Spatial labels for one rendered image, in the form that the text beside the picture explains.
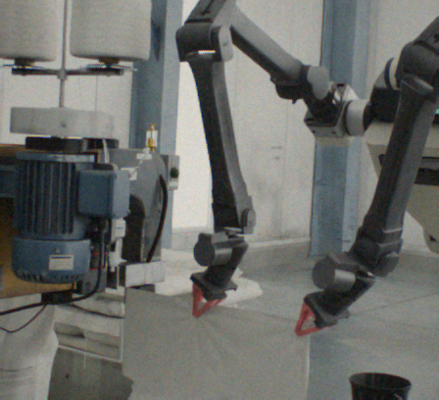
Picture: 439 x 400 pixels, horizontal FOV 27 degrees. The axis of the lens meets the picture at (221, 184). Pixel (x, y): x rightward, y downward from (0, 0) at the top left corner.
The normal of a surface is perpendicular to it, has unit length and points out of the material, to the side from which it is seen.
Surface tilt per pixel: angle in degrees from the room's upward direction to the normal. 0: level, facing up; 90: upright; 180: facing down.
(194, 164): 90
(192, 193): 90
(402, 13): 90
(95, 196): 90
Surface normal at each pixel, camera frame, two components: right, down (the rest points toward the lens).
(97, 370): -0.59, 0.01
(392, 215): 0.47, 0.44
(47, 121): -0.02, 0.05
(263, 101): 0.80, 0.07
